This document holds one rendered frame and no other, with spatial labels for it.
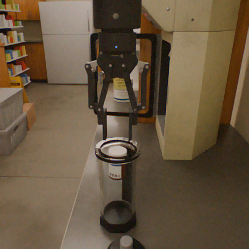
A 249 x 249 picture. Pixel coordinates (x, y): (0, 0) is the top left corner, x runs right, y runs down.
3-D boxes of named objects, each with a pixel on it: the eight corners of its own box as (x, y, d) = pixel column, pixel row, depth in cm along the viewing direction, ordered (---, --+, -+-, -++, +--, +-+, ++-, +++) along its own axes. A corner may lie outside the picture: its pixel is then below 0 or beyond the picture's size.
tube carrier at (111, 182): (137, 203, 71) (139, 137, 62) (138, 232, 61) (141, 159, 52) (100, 202, 71) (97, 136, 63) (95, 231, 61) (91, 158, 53)
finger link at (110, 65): (115, 63, 48) (108, 61, 48) (100, 114, 52) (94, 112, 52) (116, 61, 52) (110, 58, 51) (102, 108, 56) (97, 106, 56)
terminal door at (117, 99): (152, 118, 121) (157, 33, 105) (93, 115, 126) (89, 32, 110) (152, 117, 122) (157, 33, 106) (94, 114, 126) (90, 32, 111)
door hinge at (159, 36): (155, 116, 122) (161, 34, 107) (156, 118, 120) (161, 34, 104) (152, 116, 122) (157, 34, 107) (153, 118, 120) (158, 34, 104)
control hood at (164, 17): (161, 28, 106) (162, 3, 102) (173, 31, 76) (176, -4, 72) (134, 28, 106) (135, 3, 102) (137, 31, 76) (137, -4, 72)
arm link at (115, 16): (87, -6, 40) (143, -6, 40) (97, 0, 51) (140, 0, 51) (89, 33, 43) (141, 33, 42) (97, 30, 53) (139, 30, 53)
